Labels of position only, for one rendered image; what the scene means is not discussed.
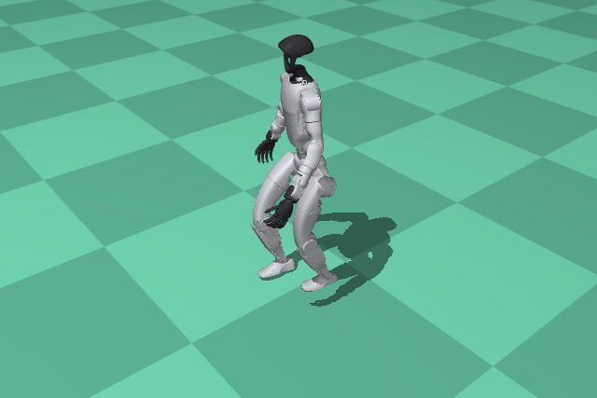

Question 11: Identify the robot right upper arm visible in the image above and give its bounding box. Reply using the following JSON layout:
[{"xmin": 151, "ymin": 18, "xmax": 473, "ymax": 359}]
[{"xmin": 278, "ymin": 72, "xmax": 287, "ymax": 115}]

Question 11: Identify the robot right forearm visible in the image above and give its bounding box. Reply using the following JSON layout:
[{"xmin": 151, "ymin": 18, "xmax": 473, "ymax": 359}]
[{"xmin": 270, "ymin": 106, "xmax": 285, "ymax": 140}]

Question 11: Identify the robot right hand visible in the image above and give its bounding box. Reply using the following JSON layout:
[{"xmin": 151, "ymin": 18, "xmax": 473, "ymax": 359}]
[{"xmin": 255, "ymin": 130, "xmax": 278, "ymax": 163}]

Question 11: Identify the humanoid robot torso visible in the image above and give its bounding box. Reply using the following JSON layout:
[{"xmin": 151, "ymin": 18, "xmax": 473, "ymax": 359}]
[{"xmin": 281, "ymin": 73, "xmax": 327, "ymax": 176}]

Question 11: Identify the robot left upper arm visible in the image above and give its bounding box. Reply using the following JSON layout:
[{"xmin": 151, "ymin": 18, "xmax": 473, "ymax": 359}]
[{"xmin": 299, "ymin": 89, "xmax": 324, "ymax": 156}]

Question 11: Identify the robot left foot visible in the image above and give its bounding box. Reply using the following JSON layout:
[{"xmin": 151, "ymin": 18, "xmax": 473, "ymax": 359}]
[{"xmin": 301, "ymin": 272, "xmax": 338, "ymax": 291}]

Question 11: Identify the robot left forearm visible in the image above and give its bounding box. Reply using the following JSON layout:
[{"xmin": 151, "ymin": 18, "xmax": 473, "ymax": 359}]
[{"xmin": 291, "ymin": 144, "xmax": 322, "ymax": 200}]

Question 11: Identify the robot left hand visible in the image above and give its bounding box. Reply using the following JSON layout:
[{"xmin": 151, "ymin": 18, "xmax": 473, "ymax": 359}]
[{"xmin": 263, "ymin": 185, "xmax": 299, "ymax": 229}]

